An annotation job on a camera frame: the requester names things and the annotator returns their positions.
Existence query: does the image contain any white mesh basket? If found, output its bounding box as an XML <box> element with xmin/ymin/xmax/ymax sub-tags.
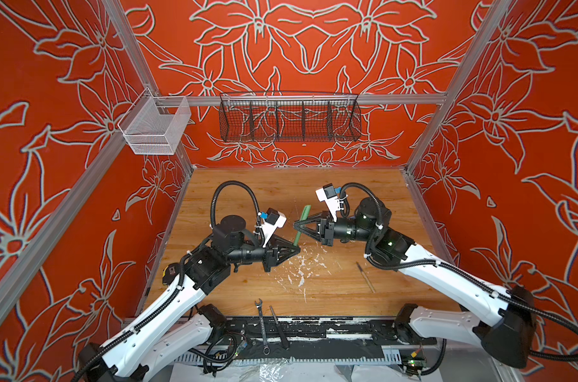
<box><xmin>118</xmin><ymin>89</ymin><xmax>192</xmax><ymax>155</ymax></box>

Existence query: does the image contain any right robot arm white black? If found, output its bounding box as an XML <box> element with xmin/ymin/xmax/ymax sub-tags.
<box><xmin>293</xmin><ymin>182</ymin><xmax>578</xmax><ymax>369</ymax></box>

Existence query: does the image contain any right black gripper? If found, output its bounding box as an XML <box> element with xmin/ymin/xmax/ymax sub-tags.
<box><xmin>295</xmin><ymin>209</ymin><xmax>381</xmax><ymax>248</ymax></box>

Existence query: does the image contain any yellow black tape measure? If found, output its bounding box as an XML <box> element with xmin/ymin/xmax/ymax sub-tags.
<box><xmin>162</xmin><ymin>263</ymin><xmax>181</xmax><ymax>287</ymax></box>

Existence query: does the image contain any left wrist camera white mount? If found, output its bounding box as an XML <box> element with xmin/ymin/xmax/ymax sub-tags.
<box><xmin>259</xmin><ymin>208</ymin><xmax>287</xmax><ymax>248</ymax></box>

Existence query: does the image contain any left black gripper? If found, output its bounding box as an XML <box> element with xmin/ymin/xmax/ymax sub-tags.
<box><xmin>227</xmin><ymin>234</ymin><xmax>300</xmax><ymax>272</ymax></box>

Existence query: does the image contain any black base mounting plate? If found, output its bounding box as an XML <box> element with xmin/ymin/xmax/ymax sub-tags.
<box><xmin>173</xmin><ymin>314</ymin><xmax>438</xmax><ymax>366</ymax></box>

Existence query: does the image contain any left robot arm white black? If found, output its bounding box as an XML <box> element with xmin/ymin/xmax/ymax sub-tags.
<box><xmin>73</xmin><ymin>181</ymin><xmax>300</xmax><ymax>381</ymax></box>

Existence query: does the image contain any beige pen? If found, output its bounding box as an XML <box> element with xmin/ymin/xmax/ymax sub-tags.
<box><xmin>355</xmin><ymin>261</ymin><xmax>376</xmax><ymax>294</ymax></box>

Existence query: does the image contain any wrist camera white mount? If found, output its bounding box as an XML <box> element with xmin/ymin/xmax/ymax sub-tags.
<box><xmin>315</xmin><ymin>183</ymin><xmax>346</xmax><ymax>222</ymax></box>
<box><xmin>259</xmin><ymin>208</ymin><xmax>287</xmax><ymax>248</ymax></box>

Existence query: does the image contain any silver wrench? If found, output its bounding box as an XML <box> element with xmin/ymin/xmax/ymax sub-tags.
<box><xmin>255</xmin><ymin>299</ymin><xmax>271</xmax><ymax>356</ymax></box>

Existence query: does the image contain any black screwdriver tool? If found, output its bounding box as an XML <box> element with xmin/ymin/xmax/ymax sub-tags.
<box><xmin>269</xmin><ymin>306</ymin><xmax>290</xmax><ymax>350</ymax></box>

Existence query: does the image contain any black wire basket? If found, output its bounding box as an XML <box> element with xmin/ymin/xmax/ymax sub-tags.
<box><xmin>218</xmin><ymin>91</ymin><xmax>363</xmax><ymax>143</ymax></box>

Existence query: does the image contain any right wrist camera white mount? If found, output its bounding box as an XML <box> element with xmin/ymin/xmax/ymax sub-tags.
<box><xmin>315</xmin><ymin>183</ymin><xmax>346</xmax><ymax>222</ymax></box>

